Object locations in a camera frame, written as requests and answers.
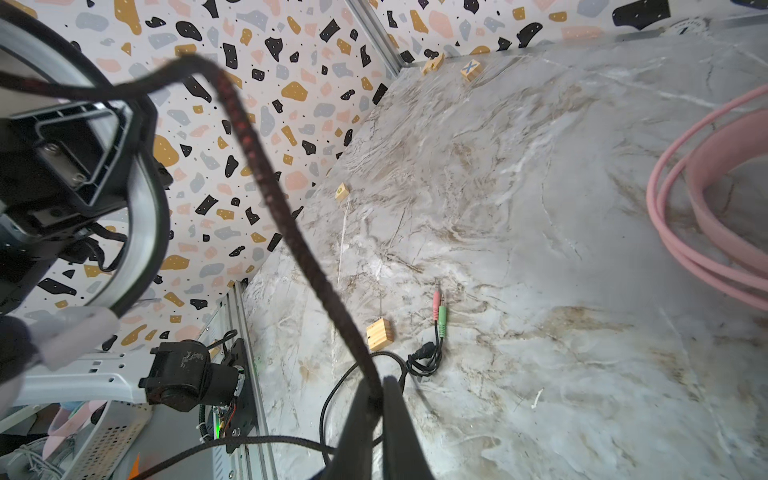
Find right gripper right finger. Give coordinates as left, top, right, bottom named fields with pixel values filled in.
left=382, top=376, right=434, bottom=480

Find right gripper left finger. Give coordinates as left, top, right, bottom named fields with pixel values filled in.
left=314, top=381, right=375, bottom=480

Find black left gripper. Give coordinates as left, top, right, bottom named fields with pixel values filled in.
left=1, top=101, right=136, bottom=312

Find black headphone cable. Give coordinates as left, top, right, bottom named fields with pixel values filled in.
left=0, top=53, right=451, bottom=480

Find white black headphones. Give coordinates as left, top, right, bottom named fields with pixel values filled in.
left=1, top=4, right=171, bottom=381

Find pink headphones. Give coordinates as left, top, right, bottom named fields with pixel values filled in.
left=645, top=85, right=767, bottom=311

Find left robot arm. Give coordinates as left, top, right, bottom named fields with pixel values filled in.
left=1, top=101, right=246, bottom=412

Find small wooden block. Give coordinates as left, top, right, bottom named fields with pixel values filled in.
left=366, top=318, right=395, bottom=352
left=335, top=183, right=350, bottom=201

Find wooden jigsaw piece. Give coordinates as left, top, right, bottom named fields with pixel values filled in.
left=422, top=53, right=445, bottom=75

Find wooden tile blue cross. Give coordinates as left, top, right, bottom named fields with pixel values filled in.
left=460, top=59, right=484, bottom=82

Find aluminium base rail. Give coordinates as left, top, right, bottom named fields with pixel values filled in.
left=198, top=282, right=277, bottom=479

